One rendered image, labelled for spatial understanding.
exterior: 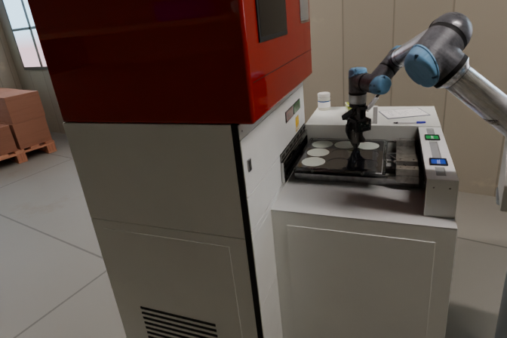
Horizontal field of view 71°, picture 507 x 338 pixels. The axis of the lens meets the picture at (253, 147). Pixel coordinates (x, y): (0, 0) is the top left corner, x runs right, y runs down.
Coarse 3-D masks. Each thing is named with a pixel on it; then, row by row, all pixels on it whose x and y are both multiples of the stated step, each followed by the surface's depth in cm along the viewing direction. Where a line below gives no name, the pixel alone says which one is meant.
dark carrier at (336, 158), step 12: (312, 156) 160; (324, 156) 158; (336, 156) 157; (348, 156) 156; (360, 156) 155; (372, 156) 153; (336, 168) 145; (348, 168) 144; (360, 168) 143; (372, 168) 142
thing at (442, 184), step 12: (420, 132) 158; (432, 132) 157; (432, 144) 144; (444, 144) 142; (432, 156) 134; (444, 156) 132; (432, 168) 123; (444, 168) 122; (432, 180) 116; (444, 180) 115; (456, 180) 114; (432, 192) 118; (444, 192) 116; (456, 192) 115; (432, 204) 119; (444, 204) 118; (432, 216) 121; (444, 216) 119
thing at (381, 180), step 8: (296, 176) 157; (304, 176) 156; (312, 176) 155; (320, 176) 153; (328, 176) 152; (336, 176) 151; (344, 176) 149; (352, 176) 149; (360, 176) 148; (368, 176) 147; (376, 176) 146; (376, 184) 146; (384, 184) 145; (392, 184) 143; (400, 184) 142; (408, 184) 141; (416, 184) 140
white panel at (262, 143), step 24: (288, 96) 153; (264, 120) 125; (288, 120) 154; (240, 144) 107; (264, 144) 126; (288, 144) 157; (240, 168) 110; (264, 168) 127; (240, 192) 113; (264, 192) 128; (264, 216) 129
